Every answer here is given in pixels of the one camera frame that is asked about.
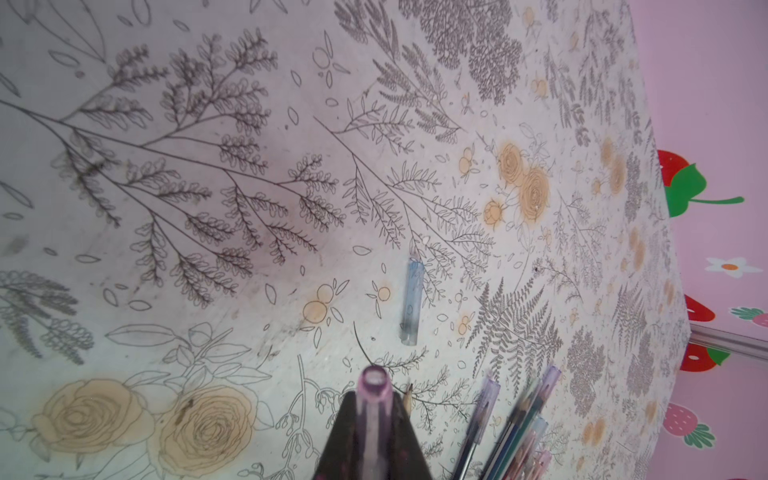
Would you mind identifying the dark blue striped pencil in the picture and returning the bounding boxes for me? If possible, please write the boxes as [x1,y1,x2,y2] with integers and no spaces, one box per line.
[403,383,414,416]

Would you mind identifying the bundle of capped pencils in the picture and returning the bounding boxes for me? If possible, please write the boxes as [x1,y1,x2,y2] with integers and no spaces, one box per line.
[451,365,561,479]

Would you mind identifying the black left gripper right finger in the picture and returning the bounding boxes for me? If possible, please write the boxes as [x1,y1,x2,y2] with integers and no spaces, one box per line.
[387,393,432,480]

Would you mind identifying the clear pink pencil cap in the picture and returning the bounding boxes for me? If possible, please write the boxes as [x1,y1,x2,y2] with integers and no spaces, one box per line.
[356,365,393,479]

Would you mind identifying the clear blue pencil cap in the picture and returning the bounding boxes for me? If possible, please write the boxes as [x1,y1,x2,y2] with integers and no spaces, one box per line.
[400,258,425,346]

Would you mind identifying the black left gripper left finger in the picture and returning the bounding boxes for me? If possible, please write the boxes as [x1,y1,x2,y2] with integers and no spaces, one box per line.
[312,392,359,480]

